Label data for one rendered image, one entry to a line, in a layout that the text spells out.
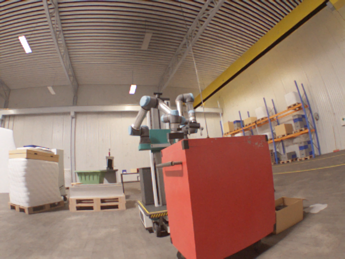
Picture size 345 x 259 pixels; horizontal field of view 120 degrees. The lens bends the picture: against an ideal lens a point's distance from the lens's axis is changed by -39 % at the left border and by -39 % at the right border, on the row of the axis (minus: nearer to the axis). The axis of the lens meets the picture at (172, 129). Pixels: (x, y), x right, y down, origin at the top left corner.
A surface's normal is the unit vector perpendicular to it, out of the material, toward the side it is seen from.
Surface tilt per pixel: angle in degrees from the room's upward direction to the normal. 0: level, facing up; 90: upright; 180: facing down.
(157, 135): 90
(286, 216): 90
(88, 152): 90
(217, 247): 90
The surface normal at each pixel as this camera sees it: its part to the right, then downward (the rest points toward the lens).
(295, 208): 0.14, -0.25
